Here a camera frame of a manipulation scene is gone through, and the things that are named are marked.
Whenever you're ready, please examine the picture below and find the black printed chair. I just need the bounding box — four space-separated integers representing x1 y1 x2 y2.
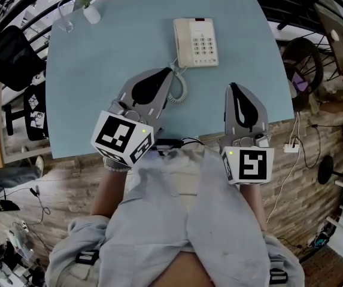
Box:
23 84 50 142

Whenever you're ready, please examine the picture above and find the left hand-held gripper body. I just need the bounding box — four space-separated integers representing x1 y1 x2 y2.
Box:
90 66 174 167

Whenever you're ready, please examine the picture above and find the black wedge-shaped object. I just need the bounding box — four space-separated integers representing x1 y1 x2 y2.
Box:
0 199 21 213

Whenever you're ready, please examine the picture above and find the dark wicker chair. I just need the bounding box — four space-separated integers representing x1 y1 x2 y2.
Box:
281 37 325 111

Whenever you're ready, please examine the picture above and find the black box with cables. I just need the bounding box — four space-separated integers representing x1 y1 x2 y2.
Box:
156 138 185 149

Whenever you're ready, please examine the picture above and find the white power cable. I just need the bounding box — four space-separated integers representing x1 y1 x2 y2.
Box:
265 112 301 224

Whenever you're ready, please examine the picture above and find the purple cushion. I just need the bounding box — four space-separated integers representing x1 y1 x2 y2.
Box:
290 72 308 93

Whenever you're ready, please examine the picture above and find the black strap buckle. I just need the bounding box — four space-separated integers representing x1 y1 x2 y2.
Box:
75 249 101 266
269 268 289 285

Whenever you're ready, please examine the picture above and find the person's light blue shirt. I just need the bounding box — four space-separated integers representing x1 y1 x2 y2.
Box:
45 149 305 287

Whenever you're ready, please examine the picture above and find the black mesh office chair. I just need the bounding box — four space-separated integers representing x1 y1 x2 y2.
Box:
0 25 47 92

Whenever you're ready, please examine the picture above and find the black round stand base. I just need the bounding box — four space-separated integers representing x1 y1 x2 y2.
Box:
317 155 335 185

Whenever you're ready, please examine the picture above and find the cream coiled phone cord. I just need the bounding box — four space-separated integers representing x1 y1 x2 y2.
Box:
168 57 189 103

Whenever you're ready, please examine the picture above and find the black cable with plug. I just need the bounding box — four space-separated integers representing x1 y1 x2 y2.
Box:
29 185 51 224

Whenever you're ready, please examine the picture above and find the cream telephone base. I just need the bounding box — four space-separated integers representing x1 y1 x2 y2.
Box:
173 17 220 68

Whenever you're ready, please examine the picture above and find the plant in white vase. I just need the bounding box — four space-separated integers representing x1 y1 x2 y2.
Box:
53 0 102 25

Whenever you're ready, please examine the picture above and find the person's right forearm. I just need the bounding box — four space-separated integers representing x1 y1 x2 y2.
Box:
239 184 268 231

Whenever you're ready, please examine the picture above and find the wooden side table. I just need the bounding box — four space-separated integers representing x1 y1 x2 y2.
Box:
313 1 343 77

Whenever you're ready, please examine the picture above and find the person's left forearm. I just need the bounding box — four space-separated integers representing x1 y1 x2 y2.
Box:
90 167 129 218

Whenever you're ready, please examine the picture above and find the beaded bracelet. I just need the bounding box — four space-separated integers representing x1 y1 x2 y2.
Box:
103 157 130 173

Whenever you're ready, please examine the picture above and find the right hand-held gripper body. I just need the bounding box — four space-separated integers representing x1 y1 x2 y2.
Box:
218 82 275 186

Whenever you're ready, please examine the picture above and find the clear drinking glass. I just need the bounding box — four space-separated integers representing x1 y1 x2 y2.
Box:
57 0 75 33

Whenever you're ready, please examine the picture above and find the dark metal railing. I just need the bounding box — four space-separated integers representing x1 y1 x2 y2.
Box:
0 0 343 71

